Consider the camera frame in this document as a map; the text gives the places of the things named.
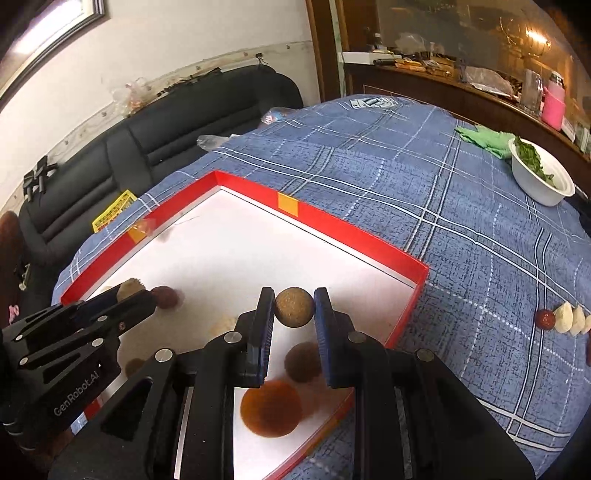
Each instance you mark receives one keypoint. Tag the yellow leaflet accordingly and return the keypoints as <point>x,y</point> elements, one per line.
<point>113,212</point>

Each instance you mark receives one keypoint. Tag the pale square cake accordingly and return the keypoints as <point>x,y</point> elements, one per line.
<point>223,326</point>

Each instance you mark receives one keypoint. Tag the green cloth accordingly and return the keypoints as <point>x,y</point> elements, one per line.
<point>485,138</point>

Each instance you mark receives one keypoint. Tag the orange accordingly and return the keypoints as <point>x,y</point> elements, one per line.
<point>272,408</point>

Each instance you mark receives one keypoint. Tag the green leaves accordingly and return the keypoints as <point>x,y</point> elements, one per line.
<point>528,157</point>

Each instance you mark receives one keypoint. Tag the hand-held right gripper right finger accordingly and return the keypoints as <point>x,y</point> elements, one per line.
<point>325,341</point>

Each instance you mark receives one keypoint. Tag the white bowl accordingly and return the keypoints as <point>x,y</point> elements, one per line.
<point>545,194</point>

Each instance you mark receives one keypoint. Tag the crumpled plastic bag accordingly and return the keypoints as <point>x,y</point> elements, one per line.
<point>276,115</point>
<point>212,141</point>

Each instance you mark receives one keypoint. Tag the brown round longan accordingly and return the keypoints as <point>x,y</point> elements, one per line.
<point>302,362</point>
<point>295,308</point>

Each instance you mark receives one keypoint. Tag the red-rimmed white tray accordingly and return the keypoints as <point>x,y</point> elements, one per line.
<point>258,240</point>

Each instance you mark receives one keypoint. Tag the clear plastic bag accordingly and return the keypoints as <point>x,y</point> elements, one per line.
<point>487,79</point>

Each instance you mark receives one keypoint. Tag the black leather sofa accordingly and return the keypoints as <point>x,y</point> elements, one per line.
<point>184,120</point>

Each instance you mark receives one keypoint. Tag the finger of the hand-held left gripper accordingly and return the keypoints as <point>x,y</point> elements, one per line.
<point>134,311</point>
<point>87,308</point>

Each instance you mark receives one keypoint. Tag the hanging plastic bag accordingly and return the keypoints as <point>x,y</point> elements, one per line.
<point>134,94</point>

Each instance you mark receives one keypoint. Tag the glass pitcher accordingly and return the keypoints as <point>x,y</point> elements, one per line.
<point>532,92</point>

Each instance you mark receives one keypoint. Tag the pink thermos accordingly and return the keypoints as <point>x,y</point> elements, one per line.
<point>553,110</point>

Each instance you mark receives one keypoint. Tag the long white box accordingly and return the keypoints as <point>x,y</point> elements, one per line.
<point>369,57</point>

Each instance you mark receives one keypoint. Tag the wooden cabinet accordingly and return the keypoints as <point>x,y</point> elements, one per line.
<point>415,87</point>

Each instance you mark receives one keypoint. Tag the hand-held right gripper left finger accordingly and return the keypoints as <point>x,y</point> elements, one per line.
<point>265,337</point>

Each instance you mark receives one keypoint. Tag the blue plaid tablecloth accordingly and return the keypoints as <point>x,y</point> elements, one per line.
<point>415,184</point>

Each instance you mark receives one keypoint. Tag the black clips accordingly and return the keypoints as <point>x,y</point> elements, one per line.
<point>39,180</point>

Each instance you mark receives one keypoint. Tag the dark red jujube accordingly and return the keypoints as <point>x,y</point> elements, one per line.
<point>166,297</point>
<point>545,319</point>

